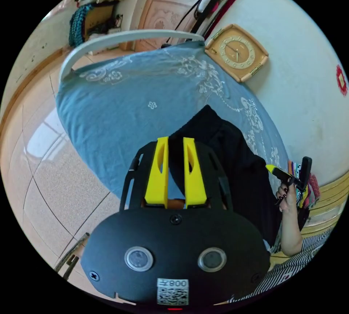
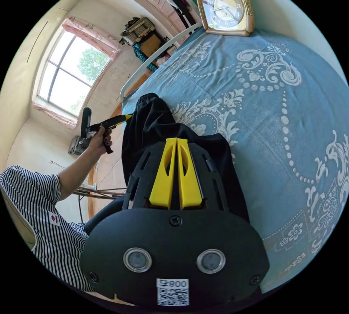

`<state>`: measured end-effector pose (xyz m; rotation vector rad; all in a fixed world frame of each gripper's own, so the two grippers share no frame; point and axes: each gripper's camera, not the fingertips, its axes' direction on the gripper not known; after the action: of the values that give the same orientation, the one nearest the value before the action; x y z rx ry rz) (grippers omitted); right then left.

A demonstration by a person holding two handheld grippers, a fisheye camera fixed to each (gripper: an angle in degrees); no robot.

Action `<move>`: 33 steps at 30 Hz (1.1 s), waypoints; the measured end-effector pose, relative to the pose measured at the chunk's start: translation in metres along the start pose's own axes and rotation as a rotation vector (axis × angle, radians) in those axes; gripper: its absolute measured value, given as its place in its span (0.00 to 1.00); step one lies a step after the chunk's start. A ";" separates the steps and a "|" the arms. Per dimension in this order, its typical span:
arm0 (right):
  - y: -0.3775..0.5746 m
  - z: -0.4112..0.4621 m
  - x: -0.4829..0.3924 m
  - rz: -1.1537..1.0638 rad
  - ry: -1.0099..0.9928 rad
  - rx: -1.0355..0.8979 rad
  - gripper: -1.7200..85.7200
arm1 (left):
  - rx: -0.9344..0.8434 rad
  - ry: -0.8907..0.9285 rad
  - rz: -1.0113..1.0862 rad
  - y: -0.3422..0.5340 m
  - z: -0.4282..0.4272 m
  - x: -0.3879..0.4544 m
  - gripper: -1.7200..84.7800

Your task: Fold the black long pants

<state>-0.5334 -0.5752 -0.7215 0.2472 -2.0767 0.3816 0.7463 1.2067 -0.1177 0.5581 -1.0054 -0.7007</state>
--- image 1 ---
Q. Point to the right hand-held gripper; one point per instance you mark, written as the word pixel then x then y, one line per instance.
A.
pixel 286 177

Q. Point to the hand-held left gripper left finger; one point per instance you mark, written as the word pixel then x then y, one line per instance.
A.
pixel 156 177

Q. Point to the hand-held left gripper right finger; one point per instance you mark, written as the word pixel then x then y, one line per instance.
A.
pixel 195 180

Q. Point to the black long pants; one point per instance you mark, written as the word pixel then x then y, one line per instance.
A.
pixel 234 166

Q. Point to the person's right forearm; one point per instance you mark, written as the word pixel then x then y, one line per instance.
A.
pixel 291 235

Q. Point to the person's right hand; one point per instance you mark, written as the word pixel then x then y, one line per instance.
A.
pixel 287 196

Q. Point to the person's body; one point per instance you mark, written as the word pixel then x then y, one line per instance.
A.
pixel 297 267

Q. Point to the cluttered shelf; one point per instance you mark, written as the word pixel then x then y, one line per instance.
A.
pixel 94 13

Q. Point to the black and white bag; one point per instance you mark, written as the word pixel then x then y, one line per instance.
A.
pixel 208 3

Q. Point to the carved wooden door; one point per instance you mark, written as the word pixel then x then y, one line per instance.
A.
pixel 169 0

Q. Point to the square tan wall clock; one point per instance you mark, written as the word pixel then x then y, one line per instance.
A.
pixel 236 52

